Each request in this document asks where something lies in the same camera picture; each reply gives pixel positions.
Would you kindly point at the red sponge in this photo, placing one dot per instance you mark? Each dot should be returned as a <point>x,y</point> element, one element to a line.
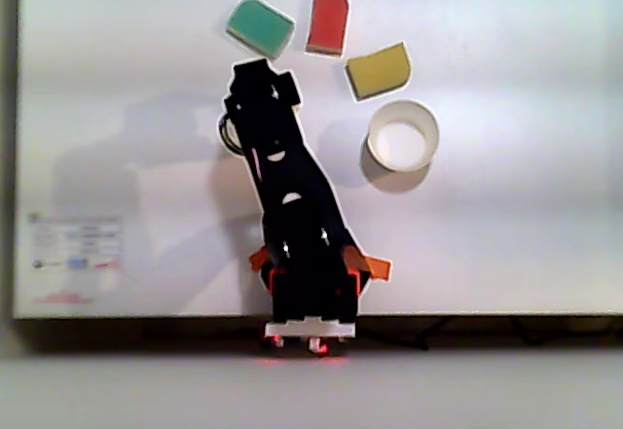
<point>328,20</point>

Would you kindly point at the yellow sponge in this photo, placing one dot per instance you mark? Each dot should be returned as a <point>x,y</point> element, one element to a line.
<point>379,71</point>

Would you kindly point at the orange table clamp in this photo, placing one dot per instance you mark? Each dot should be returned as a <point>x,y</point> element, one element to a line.
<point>259,258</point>
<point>377,267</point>

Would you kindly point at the white paper cup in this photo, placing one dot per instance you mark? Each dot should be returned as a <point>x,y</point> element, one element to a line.
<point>389,178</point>

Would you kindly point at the white controller board mount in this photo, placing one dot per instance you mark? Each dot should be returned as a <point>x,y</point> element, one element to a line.
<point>311,328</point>

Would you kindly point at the green sponge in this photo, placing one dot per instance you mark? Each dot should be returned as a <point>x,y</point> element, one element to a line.
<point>260,25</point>

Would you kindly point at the printed sticker label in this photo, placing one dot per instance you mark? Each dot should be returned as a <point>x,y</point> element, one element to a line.
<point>75,241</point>

